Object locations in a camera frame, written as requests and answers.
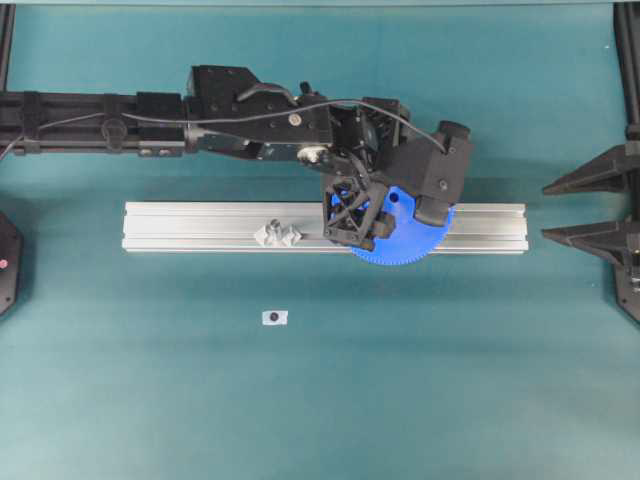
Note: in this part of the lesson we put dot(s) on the black frame post left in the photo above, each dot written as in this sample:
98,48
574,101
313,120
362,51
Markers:
7,21

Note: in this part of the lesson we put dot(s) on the black base with red dot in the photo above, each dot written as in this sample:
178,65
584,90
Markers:
12,242

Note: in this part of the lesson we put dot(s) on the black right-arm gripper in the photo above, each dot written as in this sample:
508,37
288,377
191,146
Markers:
613,241

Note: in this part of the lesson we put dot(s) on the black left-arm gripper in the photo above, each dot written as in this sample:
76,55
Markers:
352,207

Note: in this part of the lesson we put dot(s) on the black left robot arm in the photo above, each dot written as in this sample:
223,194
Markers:
229,111

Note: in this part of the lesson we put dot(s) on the large blue plastic gear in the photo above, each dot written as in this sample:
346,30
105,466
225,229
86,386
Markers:
411,240

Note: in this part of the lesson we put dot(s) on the silver aluminium extrusion rail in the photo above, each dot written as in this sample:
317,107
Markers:
229,227

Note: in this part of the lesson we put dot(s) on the black frame post right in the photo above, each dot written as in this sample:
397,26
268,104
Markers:
626,29

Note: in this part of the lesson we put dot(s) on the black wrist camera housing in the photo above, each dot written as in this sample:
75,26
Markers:
432,175

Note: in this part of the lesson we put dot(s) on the black frame post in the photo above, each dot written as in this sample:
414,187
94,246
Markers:
626,29
7,21

